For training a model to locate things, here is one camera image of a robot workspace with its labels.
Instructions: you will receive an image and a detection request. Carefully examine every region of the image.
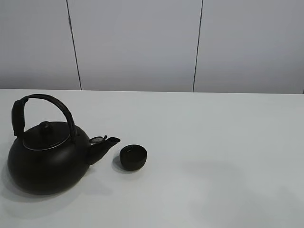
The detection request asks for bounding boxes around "small black teacup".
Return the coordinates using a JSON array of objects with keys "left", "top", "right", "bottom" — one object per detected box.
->
[{"left": 119, "top": 144, "right": 147, "bottom": 171}]

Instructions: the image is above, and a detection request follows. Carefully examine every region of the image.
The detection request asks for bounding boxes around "black round tea kettle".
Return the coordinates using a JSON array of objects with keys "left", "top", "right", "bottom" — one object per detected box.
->
[{"left": 7, "top": 94, "right": 120, "bottom": 195}]

